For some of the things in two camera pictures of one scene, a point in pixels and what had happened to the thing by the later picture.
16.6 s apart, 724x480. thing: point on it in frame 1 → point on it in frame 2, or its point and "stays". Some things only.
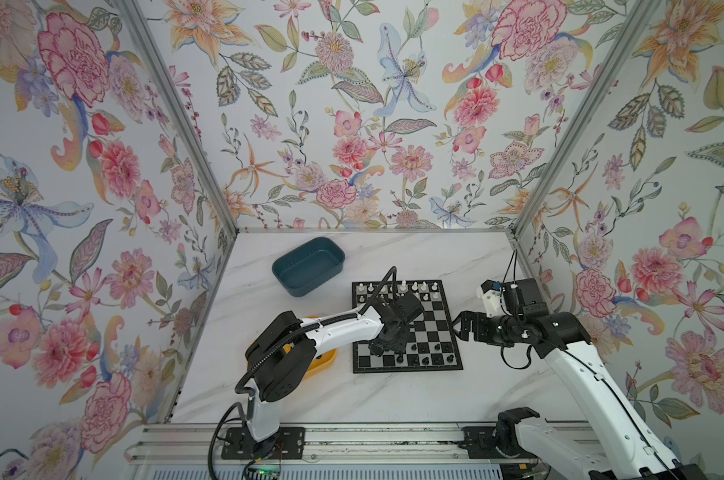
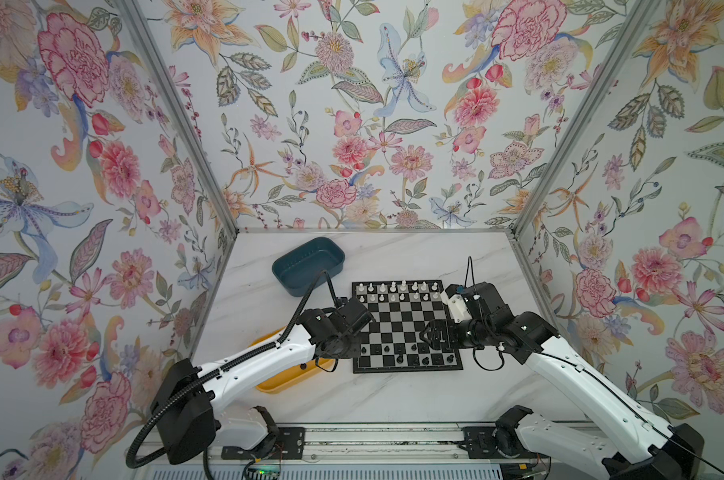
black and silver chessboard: x=432 y=344 stays
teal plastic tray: x=308 y=265 stays
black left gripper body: x=397 y=343 → x=352 y=347
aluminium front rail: x=329 y=444 stays
